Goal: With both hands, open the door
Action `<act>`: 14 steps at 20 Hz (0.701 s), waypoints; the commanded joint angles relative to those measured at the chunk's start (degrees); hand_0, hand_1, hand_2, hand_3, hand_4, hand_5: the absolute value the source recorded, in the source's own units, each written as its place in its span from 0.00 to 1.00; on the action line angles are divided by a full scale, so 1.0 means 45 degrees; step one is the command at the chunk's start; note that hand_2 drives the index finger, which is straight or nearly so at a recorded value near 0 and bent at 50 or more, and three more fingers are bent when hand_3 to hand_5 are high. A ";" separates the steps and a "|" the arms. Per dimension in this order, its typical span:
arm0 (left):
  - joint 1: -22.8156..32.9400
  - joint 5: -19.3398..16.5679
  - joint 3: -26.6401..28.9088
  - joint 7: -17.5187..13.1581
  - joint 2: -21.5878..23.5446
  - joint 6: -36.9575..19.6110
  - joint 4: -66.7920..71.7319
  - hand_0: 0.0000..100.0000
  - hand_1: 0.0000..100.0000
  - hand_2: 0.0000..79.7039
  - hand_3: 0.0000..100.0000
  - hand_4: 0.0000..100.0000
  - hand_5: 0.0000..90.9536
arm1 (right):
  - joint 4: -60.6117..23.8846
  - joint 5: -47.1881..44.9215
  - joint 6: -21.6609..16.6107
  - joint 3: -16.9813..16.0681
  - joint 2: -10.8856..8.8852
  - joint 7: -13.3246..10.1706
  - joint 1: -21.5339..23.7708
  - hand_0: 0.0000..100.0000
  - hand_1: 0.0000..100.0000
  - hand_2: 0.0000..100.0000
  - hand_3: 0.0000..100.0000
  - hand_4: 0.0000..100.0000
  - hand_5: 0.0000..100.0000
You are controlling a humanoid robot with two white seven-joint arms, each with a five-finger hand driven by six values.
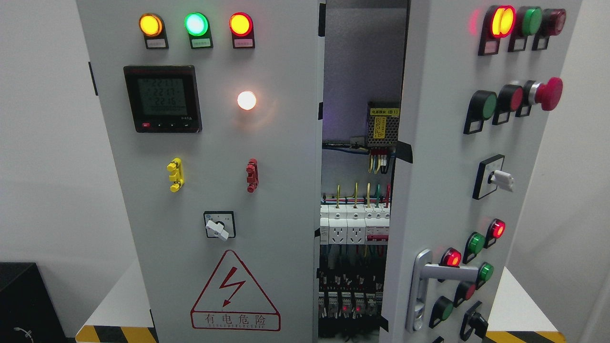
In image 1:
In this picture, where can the green indicator lamp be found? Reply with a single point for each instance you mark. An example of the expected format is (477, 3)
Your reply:
(199, 30)

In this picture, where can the grey cabinet door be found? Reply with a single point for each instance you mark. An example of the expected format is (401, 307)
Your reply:
(464, 66)
(275, 225)

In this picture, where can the perforated metal power supply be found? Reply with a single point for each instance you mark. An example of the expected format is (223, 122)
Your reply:
(382, 123)

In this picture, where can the red mushroom emergency button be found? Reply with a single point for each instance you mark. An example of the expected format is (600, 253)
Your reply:
(535, 92)

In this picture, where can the black digital power meter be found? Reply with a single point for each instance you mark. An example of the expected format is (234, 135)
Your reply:
(163, 99)

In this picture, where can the white selector switch right door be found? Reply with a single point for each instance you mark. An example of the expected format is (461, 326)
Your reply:
(490, 177)

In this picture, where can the red electric hazard sticker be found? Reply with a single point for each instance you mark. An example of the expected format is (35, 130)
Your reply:
(232, 299)

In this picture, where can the black relay terminal row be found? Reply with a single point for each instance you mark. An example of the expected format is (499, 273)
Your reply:
(350, 295)

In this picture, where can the silver door handle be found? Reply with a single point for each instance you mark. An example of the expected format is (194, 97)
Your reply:
(423, 270)

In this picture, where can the yellow indicator lamp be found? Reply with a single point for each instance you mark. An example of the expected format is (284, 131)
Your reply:
(154, 33)

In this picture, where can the white glowing indicator lamp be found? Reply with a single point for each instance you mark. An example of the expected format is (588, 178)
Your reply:
(246, 100)

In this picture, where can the black box lower left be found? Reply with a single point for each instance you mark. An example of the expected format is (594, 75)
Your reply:
(27, 314)

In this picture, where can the white rotary selector switch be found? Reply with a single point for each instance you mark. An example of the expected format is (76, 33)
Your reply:
(219, 224)

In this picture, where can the white socket breaker row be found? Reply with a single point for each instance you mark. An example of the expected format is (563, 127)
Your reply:
(354, 224)

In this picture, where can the red indicator lamp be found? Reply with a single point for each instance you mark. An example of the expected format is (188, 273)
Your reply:
(242, 31)

